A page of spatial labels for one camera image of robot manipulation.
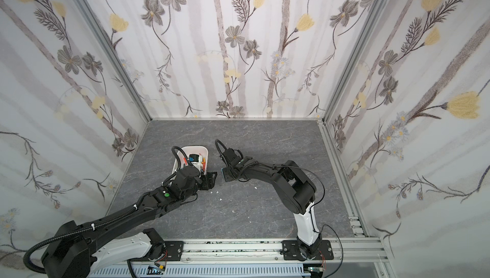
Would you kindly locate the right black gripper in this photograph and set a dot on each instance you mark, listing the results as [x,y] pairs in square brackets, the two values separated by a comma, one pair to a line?
[230,173]

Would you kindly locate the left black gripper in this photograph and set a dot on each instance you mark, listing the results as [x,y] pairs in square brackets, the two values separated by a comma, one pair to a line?
[208,180]

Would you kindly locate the white plastic storage box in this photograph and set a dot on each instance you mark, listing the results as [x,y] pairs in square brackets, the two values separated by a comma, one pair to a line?
[181,155]

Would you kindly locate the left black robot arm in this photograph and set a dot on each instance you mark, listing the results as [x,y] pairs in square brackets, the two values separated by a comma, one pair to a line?
[78,250]

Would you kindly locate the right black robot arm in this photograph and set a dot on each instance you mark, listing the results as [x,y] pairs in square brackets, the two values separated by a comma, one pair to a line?
[297,193]

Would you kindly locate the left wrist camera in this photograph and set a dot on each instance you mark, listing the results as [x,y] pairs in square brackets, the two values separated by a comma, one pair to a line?
[195,159]

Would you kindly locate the white cable duct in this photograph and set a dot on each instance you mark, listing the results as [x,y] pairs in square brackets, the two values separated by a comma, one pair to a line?
[223,270]

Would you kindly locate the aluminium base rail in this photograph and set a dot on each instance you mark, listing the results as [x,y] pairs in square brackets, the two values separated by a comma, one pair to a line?
[353,257]

